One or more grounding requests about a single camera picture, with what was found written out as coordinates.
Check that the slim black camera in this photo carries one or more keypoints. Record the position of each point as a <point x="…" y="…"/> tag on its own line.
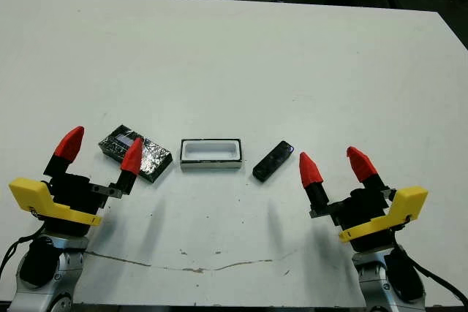
<point x="272" y="162"/>

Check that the camera box base white inlay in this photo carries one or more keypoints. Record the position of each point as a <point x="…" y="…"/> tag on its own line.
<point x="210" y="152"/>

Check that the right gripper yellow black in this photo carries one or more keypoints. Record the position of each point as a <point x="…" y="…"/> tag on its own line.
<point x="365" y="217"/>

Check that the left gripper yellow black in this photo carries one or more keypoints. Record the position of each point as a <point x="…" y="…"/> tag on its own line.
<point x="69" y="198"/>

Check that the black camera box lid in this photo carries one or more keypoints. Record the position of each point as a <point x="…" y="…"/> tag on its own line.
<point x="113" y="142"/>

